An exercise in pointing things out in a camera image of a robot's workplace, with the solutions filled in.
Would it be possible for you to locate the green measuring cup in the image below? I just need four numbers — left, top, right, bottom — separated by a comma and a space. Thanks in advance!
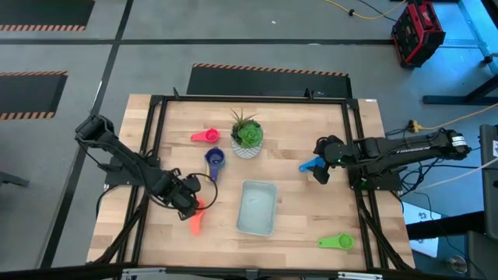
317, 232, 356, 250

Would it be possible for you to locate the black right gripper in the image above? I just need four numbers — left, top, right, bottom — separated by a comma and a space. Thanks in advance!
313, 135, 355, 185

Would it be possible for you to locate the black metal bar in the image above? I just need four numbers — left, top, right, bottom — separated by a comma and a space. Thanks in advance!
406, 211, 486, 241

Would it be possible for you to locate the white plastic basket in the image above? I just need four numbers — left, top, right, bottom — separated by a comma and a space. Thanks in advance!
235, 179, 279, 237

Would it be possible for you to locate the black metal desk frame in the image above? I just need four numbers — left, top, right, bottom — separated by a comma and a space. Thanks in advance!
422, 0, 498, 107

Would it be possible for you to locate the black aluminium table frame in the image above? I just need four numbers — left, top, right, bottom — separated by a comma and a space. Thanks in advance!
87, 88, 416, 280

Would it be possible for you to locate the red measuring cup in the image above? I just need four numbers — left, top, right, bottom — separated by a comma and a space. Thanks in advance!
190, 128, 221, 144

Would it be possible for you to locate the succulent plant in white pot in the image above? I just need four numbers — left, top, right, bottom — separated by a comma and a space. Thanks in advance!
229, 107, 265, 160

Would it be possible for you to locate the yellow extension cable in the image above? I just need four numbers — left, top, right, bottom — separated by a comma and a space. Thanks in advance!
324, 0, 409, 20

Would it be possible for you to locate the purple measuring cup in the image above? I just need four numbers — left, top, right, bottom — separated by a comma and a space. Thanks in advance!
205, 146, 226, 183

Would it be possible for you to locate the silver aluminium rail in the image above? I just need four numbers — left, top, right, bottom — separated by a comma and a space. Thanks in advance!
120, 266, 384, 280

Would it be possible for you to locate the white cable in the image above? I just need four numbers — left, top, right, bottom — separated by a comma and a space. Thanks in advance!
418, 157, 498, 191

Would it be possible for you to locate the black hazard-striped floor mat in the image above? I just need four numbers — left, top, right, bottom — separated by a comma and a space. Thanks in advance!
0, 0, 96, 32
186, 63, 353, 99
0, 71, 69, 121

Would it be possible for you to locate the white paper sheet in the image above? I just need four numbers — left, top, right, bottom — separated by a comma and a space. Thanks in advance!
402, 201, 443, 258

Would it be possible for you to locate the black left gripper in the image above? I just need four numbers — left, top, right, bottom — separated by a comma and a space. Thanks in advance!
155, 170, 202, 222

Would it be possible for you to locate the black chair leg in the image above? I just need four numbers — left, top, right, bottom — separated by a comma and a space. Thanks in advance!
0, 170, 30, 187

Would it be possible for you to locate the black cable bundle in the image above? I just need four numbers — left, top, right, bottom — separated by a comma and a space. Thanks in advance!
387, 126, 486, 195

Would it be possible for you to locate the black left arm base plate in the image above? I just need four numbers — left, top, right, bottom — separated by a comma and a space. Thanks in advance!
97, 154, 160, 187

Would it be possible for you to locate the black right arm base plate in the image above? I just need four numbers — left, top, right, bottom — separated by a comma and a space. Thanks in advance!
348, 170, 402, 192

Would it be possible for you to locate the red and black toolbox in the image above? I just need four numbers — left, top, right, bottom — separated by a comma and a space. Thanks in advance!
391, 0, 447, 69

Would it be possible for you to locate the orange measuring cup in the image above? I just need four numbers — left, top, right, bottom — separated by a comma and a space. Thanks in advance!
189, 198, 206, 237

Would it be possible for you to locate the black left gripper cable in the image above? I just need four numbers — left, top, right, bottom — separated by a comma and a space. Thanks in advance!
192, 172, 219, 211

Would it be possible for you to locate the silver round cap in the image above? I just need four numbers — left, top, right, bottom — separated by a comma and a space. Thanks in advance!
447, 255, 468, 275

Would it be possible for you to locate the small blue measuring cup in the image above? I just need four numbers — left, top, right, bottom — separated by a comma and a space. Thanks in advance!
298, 156, 326, 173

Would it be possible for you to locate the black computer case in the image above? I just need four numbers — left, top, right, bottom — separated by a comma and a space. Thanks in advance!
479, 124, 498, 240

